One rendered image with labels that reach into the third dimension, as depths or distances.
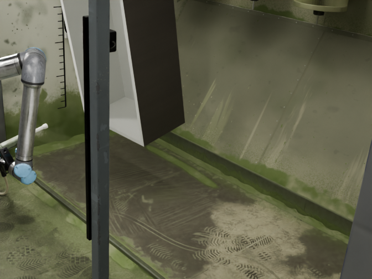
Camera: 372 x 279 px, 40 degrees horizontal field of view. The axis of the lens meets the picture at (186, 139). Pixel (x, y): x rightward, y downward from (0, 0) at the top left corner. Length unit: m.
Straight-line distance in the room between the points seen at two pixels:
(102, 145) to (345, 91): 2.04
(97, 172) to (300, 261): 1.50
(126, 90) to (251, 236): 1.34
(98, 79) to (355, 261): 0.95
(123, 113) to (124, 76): 0.27
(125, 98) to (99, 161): 1.90
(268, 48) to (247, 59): 0.18
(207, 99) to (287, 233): 1.30
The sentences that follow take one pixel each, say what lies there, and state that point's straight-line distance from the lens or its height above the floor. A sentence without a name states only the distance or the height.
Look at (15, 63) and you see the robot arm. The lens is 2.84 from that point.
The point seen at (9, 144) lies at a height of 0.37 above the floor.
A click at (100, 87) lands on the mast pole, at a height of 1.22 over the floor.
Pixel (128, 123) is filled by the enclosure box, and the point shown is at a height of 0.48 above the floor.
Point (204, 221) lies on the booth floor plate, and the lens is 3.16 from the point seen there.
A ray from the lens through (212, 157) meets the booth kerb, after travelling 3.76.
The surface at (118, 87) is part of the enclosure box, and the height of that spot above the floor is 0.61.
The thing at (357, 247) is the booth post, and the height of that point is 0.90.
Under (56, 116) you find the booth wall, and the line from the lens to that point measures 4.00.
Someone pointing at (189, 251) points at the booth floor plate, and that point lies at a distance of 2.90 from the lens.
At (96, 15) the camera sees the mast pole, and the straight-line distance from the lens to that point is 1.62.
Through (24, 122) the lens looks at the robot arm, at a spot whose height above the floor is 0.70.
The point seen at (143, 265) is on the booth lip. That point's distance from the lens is 2.79.
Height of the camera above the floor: 1.75
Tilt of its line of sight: 24 degrees down
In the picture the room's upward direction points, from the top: 4 degrees clockwise
